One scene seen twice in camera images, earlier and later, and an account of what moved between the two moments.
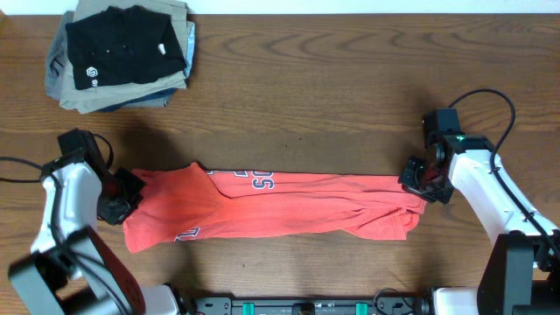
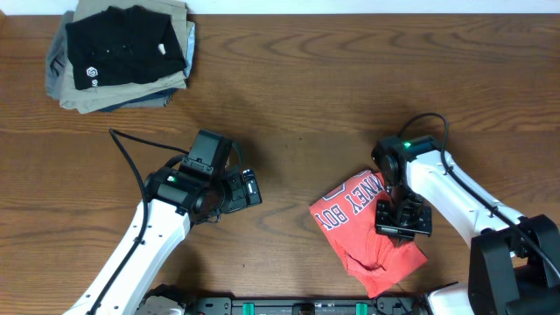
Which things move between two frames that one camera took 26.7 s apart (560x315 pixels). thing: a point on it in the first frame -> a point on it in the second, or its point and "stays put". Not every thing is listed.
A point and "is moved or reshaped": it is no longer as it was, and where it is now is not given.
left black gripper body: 124,198 -> 248,189
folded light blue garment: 190,52 stays put
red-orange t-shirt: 185,202 is moved or reshaped
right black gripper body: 420,179 -> 402,224
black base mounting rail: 387,302 stays put
